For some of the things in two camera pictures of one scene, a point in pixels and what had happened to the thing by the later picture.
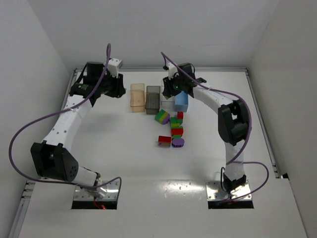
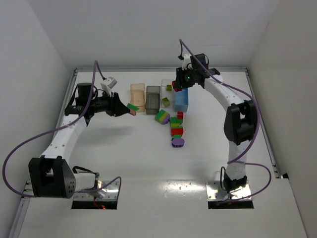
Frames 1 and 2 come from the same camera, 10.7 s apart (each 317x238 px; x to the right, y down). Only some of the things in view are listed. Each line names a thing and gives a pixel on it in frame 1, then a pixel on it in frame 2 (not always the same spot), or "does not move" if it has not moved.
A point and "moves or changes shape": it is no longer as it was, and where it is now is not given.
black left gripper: x=117 y=87 to x=112 y=104
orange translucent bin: x=137 y=98 does not move
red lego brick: x=164 y=139 moves or changes shape
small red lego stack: x=180 y=115 does not move
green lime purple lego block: x=162 y=116 does not move
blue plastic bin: x=181 y=102 does not move
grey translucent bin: x=152 y=99 does not move
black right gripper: x=172 y=87 to x=180 y=78
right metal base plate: x=215 y=192 does not move
